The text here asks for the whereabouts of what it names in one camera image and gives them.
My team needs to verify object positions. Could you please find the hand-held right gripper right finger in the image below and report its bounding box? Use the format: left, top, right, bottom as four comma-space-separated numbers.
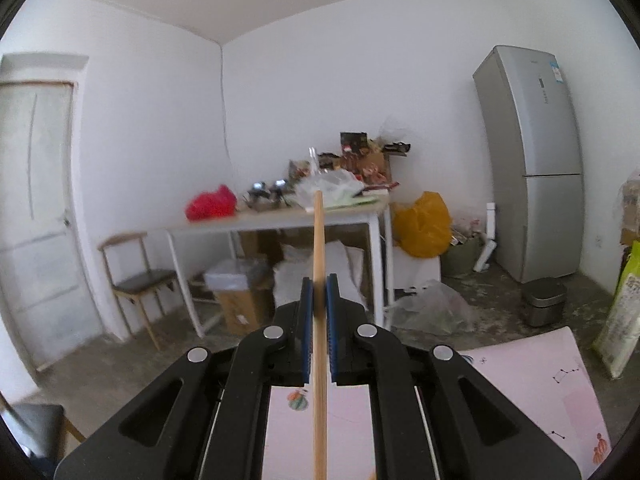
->
326, 273, 582, 480

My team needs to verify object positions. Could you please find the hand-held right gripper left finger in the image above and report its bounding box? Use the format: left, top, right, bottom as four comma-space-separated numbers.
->
54, 276, 316, 480

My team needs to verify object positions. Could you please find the single wooden chopstick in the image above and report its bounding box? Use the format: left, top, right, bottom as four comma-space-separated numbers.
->
311, 189, 330, 480

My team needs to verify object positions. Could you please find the white sack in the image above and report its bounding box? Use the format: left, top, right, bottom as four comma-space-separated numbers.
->
272, 241, 366, 311

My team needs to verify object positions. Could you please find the brown cardboard box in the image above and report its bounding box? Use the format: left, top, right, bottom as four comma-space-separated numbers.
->
215, 280, 275, 337
620, 172, 640, 247

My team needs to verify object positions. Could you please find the plastic wrapped grey box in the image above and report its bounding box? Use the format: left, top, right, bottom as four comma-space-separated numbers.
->
204, 256, 271, 291

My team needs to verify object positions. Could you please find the white foam box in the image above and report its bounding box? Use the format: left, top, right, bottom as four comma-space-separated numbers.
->
391, 247, 442, 292

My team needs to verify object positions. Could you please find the clear plastic bag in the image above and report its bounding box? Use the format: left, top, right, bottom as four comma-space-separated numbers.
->
389, 280, 479, 337

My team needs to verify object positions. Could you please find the white side table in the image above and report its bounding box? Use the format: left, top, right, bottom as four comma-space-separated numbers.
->
165, 195, 394, 339

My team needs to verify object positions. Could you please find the yellow plastic bag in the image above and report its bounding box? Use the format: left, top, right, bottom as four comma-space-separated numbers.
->
394, 191, 454, 260

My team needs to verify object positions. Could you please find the black electronic device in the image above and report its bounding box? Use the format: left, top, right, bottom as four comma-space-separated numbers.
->
244, 182, 271, 211
270, 179, 292, 207

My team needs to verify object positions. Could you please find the white plastic bag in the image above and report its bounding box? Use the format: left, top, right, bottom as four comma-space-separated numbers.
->
295, 167, 366, 209

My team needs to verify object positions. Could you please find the green plastic basin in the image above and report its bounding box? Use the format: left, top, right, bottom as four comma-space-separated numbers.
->
442, 235, 485, 277

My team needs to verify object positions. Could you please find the red plastic bag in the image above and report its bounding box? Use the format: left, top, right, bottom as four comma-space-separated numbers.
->
185, 184, 239, 222

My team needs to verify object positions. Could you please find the pile of snack packets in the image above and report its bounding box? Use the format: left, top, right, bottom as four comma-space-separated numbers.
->
287, 131, 414, 196

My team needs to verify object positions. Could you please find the wooden chair with dark seat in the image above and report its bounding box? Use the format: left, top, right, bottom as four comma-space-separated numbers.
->
98, 232, 184, 351

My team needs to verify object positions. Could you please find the white plastic pipe piece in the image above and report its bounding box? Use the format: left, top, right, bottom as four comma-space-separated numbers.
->
474, 202, 500, 272

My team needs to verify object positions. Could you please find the pink printed tablecloth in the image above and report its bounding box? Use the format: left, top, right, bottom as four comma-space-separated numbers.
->
261, 326, 612, 480

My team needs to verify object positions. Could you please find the small steel trash bin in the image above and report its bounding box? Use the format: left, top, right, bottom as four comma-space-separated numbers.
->
521, 278, 569, 328

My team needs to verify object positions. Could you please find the silver refrigerator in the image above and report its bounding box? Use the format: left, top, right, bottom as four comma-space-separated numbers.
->
472, 45, 586, 284

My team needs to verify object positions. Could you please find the yellow white rice bag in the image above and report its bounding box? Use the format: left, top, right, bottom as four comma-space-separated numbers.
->
591, 240, 640, 380

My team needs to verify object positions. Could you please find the white door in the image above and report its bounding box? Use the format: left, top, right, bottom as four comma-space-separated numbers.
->
0, 52, 106, 372

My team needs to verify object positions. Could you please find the black chair with wooden frame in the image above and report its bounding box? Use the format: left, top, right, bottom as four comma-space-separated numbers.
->
0, 390, 87, 466

